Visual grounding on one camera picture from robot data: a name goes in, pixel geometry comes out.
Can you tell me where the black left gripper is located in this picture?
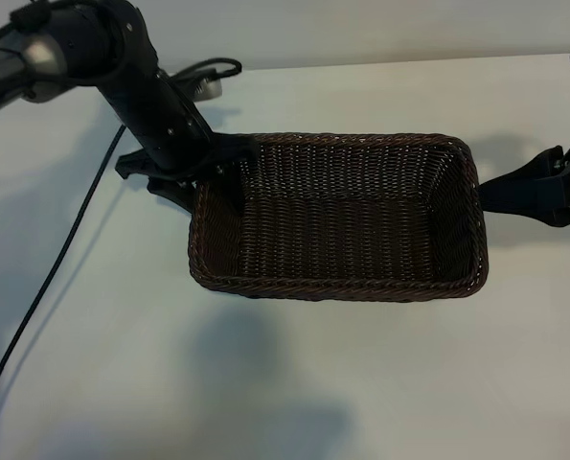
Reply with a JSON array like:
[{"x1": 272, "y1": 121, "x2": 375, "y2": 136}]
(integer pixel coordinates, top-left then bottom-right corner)
[{"x1": 100, "y1": 61, "x2": 262, "y2": 218}]

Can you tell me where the long black braided cable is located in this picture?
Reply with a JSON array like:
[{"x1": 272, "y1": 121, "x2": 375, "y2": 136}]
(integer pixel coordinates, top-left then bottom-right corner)
[{"x1": 0, "y1": 125, "x2": 125, "y2": 427}]

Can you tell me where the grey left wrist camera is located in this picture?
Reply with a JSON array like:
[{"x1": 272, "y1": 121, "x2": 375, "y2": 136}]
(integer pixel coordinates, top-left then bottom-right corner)
[{"x1": 171, "y1": 66, "x2": 224, "y2": 103}]

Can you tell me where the dark brown woven basket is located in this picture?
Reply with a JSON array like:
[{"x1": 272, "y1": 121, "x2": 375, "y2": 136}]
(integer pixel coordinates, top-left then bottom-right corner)
[{"x1": 187, "y1": 131, "x2": 490, "y2": 303}]

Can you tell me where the black looped camera cable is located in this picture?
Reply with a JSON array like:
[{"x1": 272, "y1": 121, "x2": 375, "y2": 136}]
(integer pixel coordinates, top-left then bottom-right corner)
[{"x1": 167, "y1": 57, "x2": 243, "y2": 85}]

